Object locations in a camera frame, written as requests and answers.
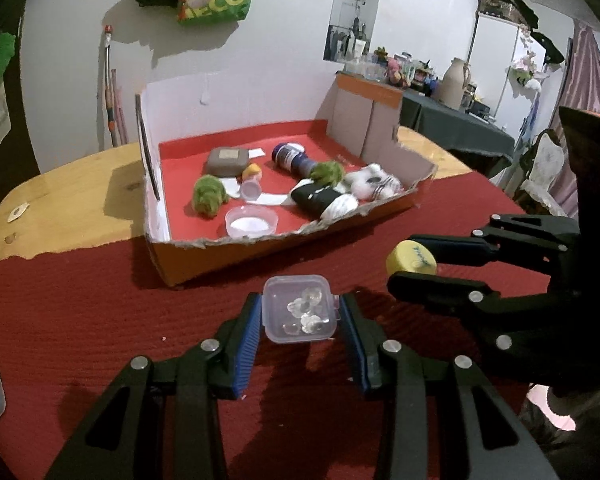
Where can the green plush scrunchie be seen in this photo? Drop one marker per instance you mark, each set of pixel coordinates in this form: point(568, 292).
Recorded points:
point(327, 172)
point(210, 195)

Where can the red woven table mat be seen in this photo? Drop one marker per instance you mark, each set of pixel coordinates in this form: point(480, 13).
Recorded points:
point(80, 310)

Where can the row of small ornaments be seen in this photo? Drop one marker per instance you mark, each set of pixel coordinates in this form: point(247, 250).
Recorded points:
point(395, 67)

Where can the wall mirror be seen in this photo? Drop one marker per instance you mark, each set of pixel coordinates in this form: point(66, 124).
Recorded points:
point(355, 10)

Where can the beige ceramic jug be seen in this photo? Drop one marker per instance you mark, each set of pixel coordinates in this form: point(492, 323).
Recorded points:
point(455, 85)

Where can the small clear plastic bead box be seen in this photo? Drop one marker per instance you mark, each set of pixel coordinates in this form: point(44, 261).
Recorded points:
point(300, 310)

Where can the round clear container white contents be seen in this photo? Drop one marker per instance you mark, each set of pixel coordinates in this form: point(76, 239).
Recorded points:
point(251, 222)

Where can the grey pole orange grips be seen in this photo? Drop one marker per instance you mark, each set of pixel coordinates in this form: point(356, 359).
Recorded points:
point(110, 85)

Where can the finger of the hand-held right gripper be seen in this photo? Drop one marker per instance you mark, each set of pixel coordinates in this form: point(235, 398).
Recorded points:
point(460, 247)
point(430, 287)

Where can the small clear cup orange lid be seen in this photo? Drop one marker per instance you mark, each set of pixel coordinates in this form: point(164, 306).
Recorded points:
point(250, 191)

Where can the dark blue bottle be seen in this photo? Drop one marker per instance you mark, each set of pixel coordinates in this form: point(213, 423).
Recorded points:
point(292, 157)

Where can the cardboard box red lining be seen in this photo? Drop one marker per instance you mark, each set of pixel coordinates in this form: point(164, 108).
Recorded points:
point(190, 160)

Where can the small yellow toy figure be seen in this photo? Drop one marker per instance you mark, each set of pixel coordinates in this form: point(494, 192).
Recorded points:
point(252, 172)

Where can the white fabric wardrobe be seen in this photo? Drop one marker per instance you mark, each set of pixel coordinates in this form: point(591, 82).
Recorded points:
point(495, 60)

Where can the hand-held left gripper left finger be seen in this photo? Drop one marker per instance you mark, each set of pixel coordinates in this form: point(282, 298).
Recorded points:
point(245, 350)

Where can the lace covered chair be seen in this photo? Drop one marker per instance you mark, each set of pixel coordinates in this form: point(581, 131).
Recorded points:
point(545, 160)

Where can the grey rectangular case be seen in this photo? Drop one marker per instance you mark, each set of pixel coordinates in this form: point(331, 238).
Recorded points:
point(227, 160)

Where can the dark cloth side table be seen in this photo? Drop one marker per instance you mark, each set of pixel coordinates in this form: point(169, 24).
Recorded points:
point(455, 127)

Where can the white plush bunny hair clip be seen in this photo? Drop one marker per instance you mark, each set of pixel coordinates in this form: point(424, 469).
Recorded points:
point(375, 180)

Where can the person's right forearm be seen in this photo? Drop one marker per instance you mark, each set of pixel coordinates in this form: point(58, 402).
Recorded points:
point(580, 425)

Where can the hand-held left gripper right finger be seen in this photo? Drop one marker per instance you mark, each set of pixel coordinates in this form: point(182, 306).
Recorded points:
point(357, 350)

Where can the pink curtain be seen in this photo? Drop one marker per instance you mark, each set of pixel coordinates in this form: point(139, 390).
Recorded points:
point(590, 70)

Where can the black and white sock roll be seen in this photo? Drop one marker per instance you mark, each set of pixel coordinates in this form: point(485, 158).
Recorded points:
point(325, 200)

